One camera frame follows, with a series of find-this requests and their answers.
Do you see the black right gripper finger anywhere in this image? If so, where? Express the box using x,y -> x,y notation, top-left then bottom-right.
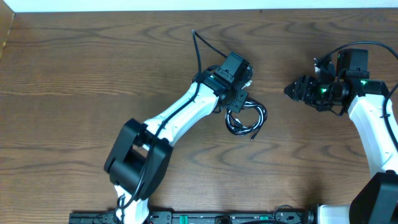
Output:
284,90 -> 300,101
284,79 -> 302,92

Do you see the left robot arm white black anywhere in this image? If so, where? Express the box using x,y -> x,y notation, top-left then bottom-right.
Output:
104,67 -> 222,223

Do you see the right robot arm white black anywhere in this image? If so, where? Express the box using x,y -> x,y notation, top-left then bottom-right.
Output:
284,43 -> 397,223

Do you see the wooden side panel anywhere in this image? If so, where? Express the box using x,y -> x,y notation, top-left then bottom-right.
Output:
0,0 -> 15,58

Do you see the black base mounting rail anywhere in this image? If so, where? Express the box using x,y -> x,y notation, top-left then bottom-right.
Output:
68,207 -> 317,224

